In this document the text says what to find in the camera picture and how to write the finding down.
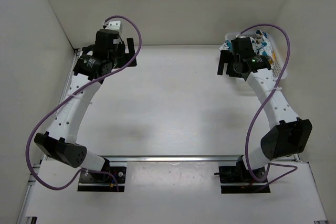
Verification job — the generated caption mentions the colourful printed shorts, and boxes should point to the colourful printed shorts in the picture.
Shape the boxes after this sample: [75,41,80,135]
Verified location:
[219,29,274,65]

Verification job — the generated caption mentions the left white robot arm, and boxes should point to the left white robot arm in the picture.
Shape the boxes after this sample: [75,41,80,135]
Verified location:
[34,27,135,182]

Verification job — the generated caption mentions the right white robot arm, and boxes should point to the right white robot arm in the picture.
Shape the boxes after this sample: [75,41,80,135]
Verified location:
[217,37,312,182]

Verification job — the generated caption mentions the white plastic mesh basket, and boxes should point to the white plastic mesh basket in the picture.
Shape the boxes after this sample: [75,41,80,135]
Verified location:
[219,29,285,81]

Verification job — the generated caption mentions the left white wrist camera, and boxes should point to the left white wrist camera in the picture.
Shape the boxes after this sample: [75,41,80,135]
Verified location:
[103,20,123,35]

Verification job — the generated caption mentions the aluminium front rail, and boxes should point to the aluminium front rail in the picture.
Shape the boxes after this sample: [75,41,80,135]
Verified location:
[41,154,301,164]

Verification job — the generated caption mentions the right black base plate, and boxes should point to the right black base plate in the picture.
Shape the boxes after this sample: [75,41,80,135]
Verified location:
[214,157,270,194]

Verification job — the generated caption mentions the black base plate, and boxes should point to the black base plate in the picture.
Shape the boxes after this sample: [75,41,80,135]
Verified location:
[77,162,127,193]
[214,157,270,194]

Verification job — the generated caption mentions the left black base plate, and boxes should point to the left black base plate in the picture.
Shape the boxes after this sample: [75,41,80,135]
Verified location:
[77,162,127,193]

